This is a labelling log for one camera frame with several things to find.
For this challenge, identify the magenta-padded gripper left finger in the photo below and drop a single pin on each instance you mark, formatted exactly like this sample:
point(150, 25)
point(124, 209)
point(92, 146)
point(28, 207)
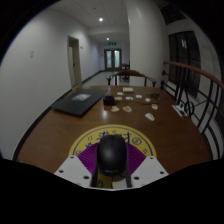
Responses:
point(75, 168)

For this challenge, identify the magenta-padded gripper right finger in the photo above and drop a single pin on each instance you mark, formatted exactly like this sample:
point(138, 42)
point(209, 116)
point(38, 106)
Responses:
point(148, 168)

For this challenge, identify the black computer mouse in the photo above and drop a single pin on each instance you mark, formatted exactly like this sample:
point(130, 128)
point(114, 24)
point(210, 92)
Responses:
point(112, 155)

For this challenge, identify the round yellow printed mouse pad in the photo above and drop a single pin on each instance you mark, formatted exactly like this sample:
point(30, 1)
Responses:
point(100, 133)

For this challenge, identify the small white sticker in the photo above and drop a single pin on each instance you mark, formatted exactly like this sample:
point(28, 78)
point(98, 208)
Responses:
point(129, 98)
point(138, 96)
point(149, 116)
point(147, 99)

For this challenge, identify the small red-white sticker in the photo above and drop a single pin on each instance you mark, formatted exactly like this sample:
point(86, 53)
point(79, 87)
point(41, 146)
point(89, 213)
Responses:
point(155, 106)

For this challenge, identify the small beige sticker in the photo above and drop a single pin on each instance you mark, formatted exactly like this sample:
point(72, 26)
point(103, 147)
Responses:
point(115, 108)
point(127, 108)

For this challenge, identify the white power strip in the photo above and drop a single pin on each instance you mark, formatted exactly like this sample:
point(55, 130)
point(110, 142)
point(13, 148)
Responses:
point(180, 110)

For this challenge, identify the dark closed laptop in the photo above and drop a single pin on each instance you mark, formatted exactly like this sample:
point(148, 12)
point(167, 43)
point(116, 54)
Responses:
point(80, 101)

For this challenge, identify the small black box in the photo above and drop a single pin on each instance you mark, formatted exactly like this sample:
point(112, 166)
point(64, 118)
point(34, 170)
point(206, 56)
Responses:
point(108, 100)

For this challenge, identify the small white flat box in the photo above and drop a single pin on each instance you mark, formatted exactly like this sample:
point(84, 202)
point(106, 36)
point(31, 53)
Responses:
point(128, 89)

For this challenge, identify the wooden chair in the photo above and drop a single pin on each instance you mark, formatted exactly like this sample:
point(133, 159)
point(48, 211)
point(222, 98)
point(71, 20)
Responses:
point(131, 73)

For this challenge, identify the white open side door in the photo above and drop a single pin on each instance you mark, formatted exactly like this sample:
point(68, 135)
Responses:
point(75, 63)

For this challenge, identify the black railing with wooden handrail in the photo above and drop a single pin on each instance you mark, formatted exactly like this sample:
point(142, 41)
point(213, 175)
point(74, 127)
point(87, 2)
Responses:
point(196, 70)

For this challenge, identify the dark framed window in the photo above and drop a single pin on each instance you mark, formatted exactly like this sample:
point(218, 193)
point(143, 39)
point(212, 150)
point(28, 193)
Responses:
point(185, 63)

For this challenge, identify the glass double door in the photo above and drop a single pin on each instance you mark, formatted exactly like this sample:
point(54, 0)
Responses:
point(112, 60)

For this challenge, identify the green exit sign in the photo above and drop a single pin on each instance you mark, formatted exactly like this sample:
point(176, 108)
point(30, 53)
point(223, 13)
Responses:
point(112, 43)

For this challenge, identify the round ceiling light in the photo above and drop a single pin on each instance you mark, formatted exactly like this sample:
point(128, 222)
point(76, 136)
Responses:
point(100, 19)

